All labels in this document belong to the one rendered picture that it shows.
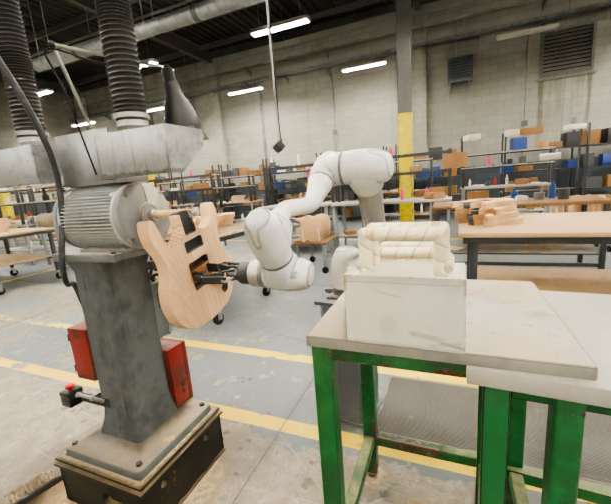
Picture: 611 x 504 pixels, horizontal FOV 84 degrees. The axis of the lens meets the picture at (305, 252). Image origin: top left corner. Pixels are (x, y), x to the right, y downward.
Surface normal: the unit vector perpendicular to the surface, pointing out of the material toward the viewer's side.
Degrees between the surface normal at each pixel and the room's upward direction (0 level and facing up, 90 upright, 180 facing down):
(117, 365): 90
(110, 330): 90
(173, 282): 88
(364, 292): 90
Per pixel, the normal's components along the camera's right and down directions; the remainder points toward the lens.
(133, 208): 0.86, -0.03
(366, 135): -0.38, 0.22
